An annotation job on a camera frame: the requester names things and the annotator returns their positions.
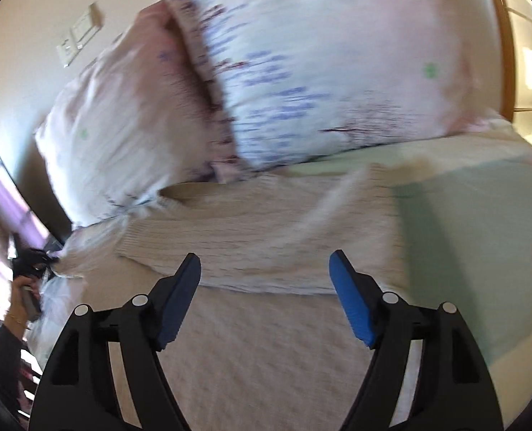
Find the dark sleeved left forearm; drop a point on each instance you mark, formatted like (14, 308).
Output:
(11, 343)

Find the pink white patterned pillow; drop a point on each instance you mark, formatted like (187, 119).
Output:
(293, 80)

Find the floral pastel bed sheet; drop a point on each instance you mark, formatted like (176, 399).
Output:
(384, 289)

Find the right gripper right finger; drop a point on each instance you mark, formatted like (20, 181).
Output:
(427, 371)

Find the beige cable knit sweater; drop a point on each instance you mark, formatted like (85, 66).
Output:
(272, 233)

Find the person's left hand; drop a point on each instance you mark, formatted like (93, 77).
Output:
(18, 300)

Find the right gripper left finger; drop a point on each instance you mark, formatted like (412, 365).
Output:
(77, 390)

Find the white wall switch plate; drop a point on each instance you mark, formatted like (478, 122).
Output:
(77, 36)

